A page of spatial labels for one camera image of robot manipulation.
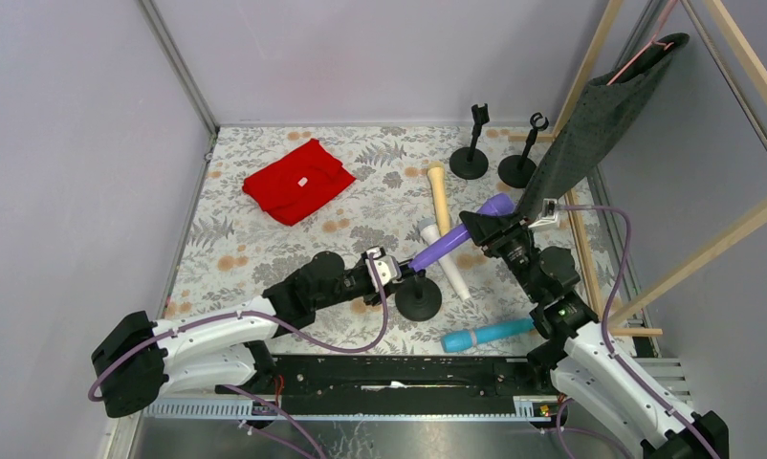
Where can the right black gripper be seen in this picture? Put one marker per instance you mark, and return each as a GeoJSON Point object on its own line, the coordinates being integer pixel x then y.
{"type": "Point", "coordinates": [496, 229]}

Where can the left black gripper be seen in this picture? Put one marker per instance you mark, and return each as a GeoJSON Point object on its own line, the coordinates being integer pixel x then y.
{"type": "Point", "coordinates": [403, 272]}

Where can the purple microphone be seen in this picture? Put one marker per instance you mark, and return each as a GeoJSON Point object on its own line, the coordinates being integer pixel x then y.
{"type": "Point", "coordinates": [499, 204]}

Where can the black mic stand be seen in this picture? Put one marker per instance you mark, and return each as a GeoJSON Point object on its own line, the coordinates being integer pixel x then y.
{"type": "Point", "coordinates": [469, 162]}
{"type": "Point", "coordinates": [517, 170]}
{"type": "Point", "coordinates": [418, 298]}

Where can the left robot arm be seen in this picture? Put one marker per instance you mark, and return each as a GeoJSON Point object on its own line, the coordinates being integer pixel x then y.
{"type": "Point", "coordinates": [142, 359]}

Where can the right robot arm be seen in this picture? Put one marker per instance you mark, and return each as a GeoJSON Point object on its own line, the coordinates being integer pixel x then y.
{"type": "Point", "coordinates": [584, 361]}

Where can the white microphone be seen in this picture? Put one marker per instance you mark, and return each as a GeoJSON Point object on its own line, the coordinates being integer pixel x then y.
{"type": "Point", "coordinates": [430, 233]}

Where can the cream yellow microphone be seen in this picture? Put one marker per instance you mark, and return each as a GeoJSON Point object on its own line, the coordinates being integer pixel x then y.
{"type": "Point", "coordinates": [437, 181]}

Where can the teal blue microphone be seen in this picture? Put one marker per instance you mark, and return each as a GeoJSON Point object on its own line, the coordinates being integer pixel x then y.
{"type": "Point", "coordinates": [463, 340]}

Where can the red folded cloth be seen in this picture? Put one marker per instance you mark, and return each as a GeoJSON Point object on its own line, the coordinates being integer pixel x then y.
{"type": "Point", "coordinates": [299, 184]}

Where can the floral table mat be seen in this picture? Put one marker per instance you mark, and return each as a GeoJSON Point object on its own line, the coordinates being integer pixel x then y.
{"type": "Point", "coordinates": [235, 250]}

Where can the dark grey hanging cloth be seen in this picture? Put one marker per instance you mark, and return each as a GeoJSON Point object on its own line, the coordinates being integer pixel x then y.
{"type": "Point", "coordinates": [607, 107]}

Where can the pink clothes hanger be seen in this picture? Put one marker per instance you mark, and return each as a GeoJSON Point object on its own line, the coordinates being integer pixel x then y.
{"type": "Point", "coordinates": [653, 41]}

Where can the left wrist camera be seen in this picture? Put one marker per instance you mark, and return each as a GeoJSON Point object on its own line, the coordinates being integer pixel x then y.
{"type": "Point", "coordinates": [383, 268]}

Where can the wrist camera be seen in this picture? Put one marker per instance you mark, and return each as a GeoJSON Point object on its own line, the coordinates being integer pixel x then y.
{"type": "Point", "coordinates": [548, 216]}
{"type": "Point", "coordinates": [383, 268]}

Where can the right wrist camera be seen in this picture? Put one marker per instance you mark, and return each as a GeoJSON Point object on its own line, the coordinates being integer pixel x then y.
{"type": "Point", "coordinates": [548, 216]}

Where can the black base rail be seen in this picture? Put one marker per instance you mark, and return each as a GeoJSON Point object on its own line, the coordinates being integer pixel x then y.
{"type": "Point", "coordinates": [399, 385]}

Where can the wooden frame rack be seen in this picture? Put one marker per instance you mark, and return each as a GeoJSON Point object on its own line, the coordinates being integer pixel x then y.
{"type": "Point", "coordinates": [752, 220]}

